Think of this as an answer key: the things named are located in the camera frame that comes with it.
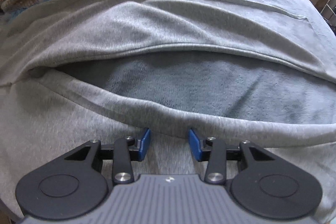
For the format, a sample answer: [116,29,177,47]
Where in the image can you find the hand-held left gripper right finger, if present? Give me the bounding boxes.
[188,128,276,185]

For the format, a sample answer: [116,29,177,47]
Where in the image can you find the metal shoe rack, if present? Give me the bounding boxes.
[320,0,336,28]

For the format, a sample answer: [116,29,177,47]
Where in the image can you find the grey sweatpants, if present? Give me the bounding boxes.
[0,0,336,222]

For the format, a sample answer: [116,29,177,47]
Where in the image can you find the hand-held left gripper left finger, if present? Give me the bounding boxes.
[63,128,152,185]

